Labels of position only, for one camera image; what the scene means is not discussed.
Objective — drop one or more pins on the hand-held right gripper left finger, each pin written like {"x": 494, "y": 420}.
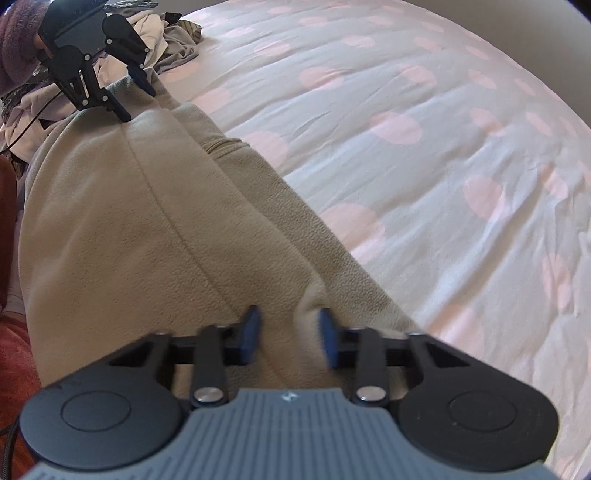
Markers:
{"x": 250, "y": 334}

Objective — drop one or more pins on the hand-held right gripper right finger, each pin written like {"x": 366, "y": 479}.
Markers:
{"x": 328, "y": 339}

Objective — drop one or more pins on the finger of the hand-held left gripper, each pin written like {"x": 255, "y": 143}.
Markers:
{"x": 94, "y": 94}
{"x": 138, "y": 60}

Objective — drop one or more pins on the beige fleece garment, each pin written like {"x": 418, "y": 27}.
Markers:
{"x": 161, "y": 240}

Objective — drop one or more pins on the person's left forearm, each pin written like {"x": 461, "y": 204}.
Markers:
{"x": 16, "y": 41}

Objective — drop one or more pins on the cream sweatshirt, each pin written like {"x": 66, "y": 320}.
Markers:
{"x": 147, "y": 37}

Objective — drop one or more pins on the olive grey garment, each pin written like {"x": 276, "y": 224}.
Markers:
{"x": 180, "y": 46}

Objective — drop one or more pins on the patterned light cloth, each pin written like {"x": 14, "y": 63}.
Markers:
{"x": 32, "y": 104}

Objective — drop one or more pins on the pink polka dot bedspread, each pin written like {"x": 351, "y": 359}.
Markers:
{"x": 415, "y": 161}

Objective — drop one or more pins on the orange-red cloth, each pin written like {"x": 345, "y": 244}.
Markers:
{"x": 16, "y": 360}

